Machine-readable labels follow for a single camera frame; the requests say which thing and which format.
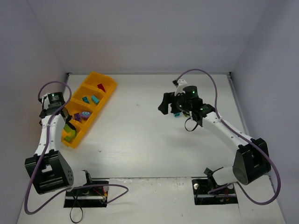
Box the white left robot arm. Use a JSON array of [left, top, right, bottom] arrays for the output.
[[25, 92, 90, 194]]

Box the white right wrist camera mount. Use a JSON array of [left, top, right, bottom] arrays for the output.
[[172, 79, 187, 96]]

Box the purple small lego cube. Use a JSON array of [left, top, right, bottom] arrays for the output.
[[73, 113, 82, 122]]

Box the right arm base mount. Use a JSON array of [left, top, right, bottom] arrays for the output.
[[192, 178, 238, 205]]

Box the small green lego brick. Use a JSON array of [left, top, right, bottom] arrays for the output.
[[64, 136, 72, 142]]

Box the pink purple lego piece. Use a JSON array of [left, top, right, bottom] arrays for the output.
[[80, 111, 92, 120]]

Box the red lego brick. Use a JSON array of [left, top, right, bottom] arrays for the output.
[[97, 84, 106, 92]]

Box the green long lego brick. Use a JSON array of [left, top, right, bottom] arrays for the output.
[[64, 124, 72, 133]]

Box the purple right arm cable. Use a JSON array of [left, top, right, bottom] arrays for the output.
[[178, 69, 281, 205]]

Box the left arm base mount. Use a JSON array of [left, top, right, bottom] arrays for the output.
[[64, 186, 109, 208]]

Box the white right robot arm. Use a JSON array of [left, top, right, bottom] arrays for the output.
[[158, 85, 271, 185]]

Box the teal rounded lego brick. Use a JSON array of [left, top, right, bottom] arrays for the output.
[[91, 95, 100, 105]]

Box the black loop cable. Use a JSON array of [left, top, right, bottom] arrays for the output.
[[69, 198, 84, 223]]

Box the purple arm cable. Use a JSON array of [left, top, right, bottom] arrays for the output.
[[24, 81, 129, 215], [178, 69, 281, 205]]

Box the yellow divided plastic tray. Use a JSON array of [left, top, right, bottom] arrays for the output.
[[61, 72, 117, 148]]

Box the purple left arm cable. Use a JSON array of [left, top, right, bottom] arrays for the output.
[[24, 81, 129, 215]]

